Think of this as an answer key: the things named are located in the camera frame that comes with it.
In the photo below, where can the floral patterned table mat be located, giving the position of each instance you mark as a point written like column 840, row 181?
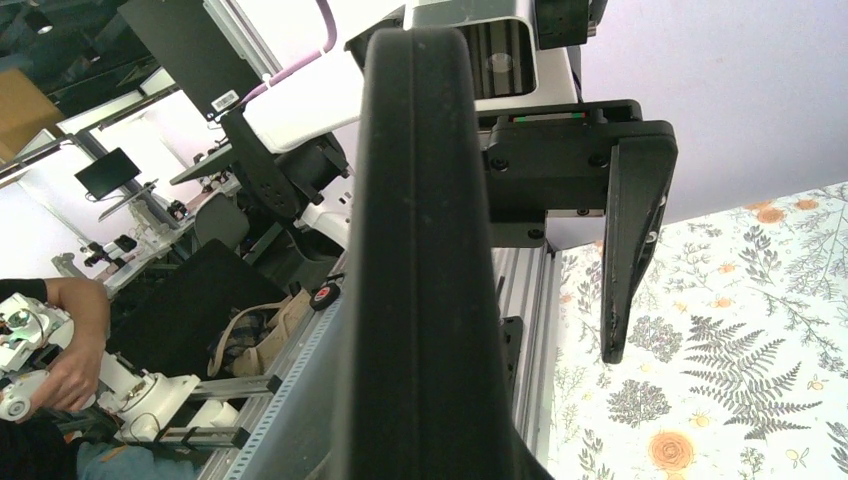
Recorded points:
column 736, row 355

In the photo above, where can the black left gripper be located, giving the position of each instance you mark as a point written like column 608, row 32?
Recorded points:
column 597, row 159

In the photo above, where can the phone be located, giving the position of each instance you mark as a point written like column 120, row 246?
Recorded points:
column 419, row 181

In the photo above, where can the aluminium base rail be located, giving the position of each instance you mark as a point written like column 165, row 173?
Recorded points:
column 434, row 364

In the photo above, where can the person's hand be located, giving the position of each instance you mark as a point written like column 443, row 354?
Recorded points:
column 74, row 375

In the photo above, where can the black monitor on desk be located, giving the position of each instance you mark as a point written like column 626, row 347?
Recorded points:
column 107, row 174

